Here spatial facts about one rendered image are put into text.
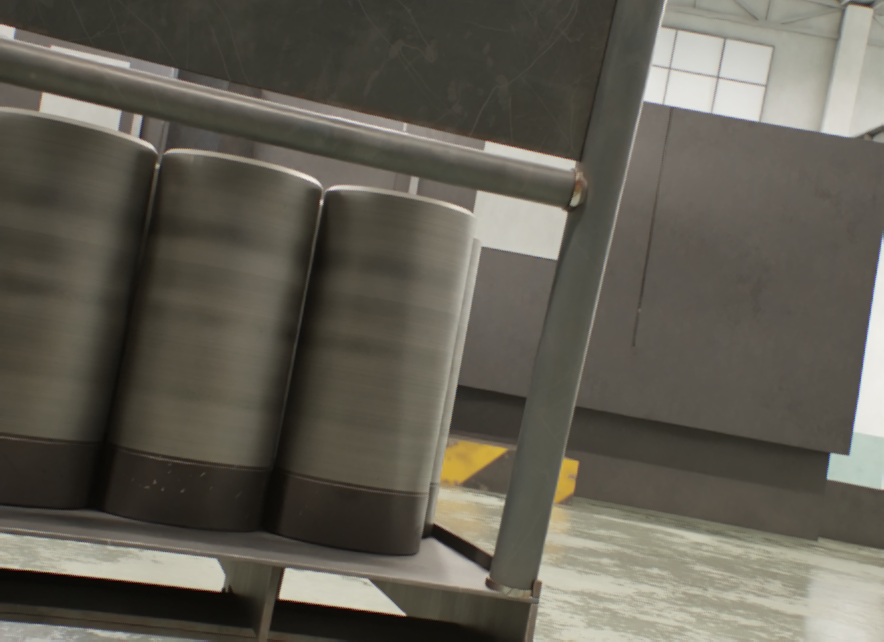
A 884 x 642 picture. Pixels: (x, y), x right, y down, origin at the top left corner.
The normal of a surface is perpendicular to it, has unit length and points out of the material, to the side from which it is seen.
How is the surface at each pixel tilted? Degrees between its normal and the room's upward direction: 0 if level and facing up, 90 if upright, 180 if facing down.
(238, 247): 90
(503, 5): 98
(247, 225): 90
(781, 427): 90
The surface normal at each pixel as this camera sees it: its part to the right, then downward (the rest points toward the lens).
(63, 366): 0.63, 0.07
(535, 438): -0.36, 0.00
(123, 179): 0.80, 0.11
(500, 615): -0.96, -0.18
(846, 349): 0.11, -0.09
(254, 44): 0.22, 0.13
